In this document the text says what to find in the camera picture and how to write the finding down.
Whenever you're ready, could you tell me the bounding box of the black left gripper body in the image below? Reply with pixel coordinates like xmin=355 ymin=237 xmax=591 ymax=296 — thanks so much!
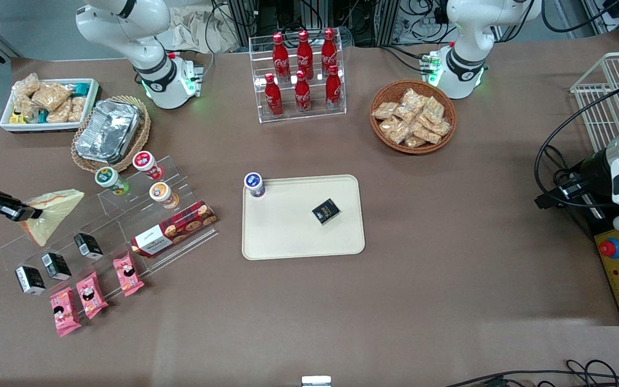
xmin=580 ymin=150 xmax=618 ymax=200

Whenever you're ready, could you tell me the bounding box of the black power cable with plug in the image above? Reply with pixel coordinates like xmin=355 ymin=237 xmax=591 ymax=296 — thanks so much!
xmin=546 ymin=142 xmax=581 ymax=186

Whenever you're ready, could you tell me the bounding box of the green-lid yogurt cup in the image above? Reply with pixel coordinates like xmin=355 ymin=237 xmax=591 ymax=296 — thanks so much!
xmin=95 ymin=166 xmax=130 ymax=197

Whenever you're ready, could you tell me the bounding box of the clear acrylic bottle rack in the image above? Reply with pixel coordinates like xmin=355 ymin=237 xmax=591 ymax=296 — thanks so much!
xmin=249 ymin=33 xmax=347 ymax=124

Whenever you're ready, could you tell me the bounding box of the orange-lid yogurt cup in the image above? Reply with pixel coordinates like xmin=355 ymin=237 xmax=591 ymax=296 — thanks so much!
xmin=149 ymin=182 xmax=180 ymax=210

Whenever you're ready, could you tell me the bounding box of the oval wicker tray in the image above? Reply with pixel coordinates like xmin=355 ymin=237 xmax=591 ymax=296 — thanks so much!
xmin=70 ymin=95 xmax=152 ymax=173

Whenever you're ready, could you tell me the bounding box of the pink snack packet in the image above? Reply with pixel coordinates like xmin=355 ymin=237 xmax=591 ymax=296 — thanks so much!
xmin=76 ymin=271 xmax=110 ymax=320
xmin=113 ymin=252 xmax=145 ymax=298
xmin=49 ymin=286 xmax=82 ymax=338

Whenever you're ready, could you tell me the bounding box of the black cable bundle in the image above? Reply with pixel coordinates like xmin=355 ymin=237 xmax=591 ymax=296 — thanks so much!
xmin=444 ymin=359 xmax=619 ymax=387

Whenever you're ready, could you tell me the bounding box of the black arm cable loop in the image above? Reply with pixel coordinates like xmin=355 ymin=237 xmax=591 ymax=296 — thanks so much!
xmin=534 ymin=86 xmax=619 ymax=210

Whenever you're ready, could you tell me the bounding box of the red cola bottle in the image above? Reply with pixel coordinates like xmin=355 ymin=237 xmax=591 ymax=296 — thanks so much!
xmin=321 ymin=28 xmax=338 ymax=76
xmin=272 ymin=32 xmax=290 ymax=82
xmin=325 ymin=64 xmax=342 ymax=111
xmin=297 ymin=30 xmax=314 ymax=80
xmin=264 ymin=73 xmax=283 ymax=118
xmin=294 ymin=70 xmax=312 ymax=114

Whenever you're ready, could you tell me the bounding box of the white wire basket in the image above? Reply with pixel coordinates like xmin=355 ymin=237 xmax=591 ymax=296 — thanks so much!
xmin=570 ymin=52 xmax=619 ymax=154

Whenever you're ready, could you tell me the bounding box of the blue-lid yogurt cup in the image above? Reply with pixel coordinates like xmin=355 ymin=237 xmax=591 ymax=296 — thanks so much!
xmin=243 ymin=172 xmax=266 ymax=198

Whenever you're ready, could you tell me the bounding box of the small black box gold print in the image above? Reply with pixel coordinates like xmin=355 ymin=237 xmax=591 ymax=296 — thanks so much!
xmin=312 ymin=198 xmax=342 ymax=225

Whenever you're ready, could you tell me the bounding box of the round brown wicker basket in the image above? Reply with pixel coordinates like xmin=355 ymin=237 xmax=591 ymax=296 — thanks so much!
xmin=370 ymin=80 xmax=458 ymax=155

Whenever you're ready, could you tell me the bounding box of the small black white-label box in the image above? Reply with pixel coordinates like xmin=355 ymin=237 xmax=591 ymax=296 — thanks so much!
xmin=41 ymin=252 xmax=72 ymax=281
xmin=74 ymin=232 xmax=104 ymax=261
xmin=15 ymin=266 xmax=47 ymax=296

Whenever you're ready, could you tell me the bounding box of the crumpled white plastic sheet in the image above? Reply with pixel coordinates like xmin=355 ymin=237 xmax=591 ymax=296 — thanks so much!
xmin=167 ymin=5 xmax=246 ymax=54

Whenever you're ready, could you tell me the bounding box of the red plaid cookie box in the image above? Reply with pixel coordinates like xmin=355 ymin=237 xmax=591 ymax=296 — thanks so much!
xmin=130 ymin=200 xmax=218 ymax=259

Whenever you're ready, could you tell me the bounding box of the clear acrylic stepped display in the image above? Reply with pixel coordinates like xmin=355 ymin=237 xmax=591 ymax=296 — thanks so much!
xmin=0 ymin=155 xmax=220 ymax=293

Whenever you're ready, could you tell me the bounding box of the aluminium frame rack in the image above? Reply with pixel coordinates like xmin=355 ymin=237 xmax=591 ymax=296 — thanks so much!
xmin=226 ymin=0 xmax=396 ymax=46

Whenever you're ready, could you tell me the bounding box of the white rectangular bin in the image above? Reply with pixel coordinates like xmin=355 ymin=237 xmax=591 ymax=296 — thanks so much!
xmin=0 ymin=78 xmax=100 ymax=134

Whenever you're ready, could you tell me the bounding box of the beige puffed snack bag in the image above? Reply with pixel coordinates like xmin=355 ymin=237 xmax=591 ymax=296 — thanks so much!
xmin=68 ymin=96 xmax=87 ymax=123
xmin=11 ymin=73 xmax=40 ymax=97
xmin=31 ymin=82 xmax=73 ymax=111
xmin=13 ymin=96 xmax=39 ymax=120
xmin=46 ymin=105 xmax=73 ymax=124

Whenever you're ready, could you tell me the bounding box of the cream plastic tray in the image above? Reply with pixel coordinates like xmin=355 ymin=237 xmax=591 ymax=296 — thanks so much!
xmin=241 ymin=174 xmax=366 ymax=261

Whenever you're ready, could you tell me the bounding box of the silver foil container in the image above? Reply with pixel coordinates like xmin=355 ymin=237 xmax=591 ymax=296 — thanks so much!
xmin=75 ymin=99 xmax=145 ymax=164

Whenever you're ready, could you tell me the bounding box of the red-lid yogurt cup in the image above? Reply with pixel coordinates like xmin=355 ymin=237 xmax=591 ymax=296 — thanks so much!
xmin=132 ymin=150 xmax=164 ymax=181

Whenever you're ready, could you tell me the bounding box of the triangular sandwich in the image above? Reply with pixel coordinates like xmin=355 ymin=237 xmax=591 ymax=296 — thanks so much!
xmin=19 ymin=188 xmax=85 ymax=248

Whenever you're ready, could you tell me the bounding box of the black base cable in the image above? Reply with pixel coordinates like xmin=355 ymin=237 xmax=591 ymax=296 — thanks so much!
xmin=379 ymin=46 xmax=431 ymax=73

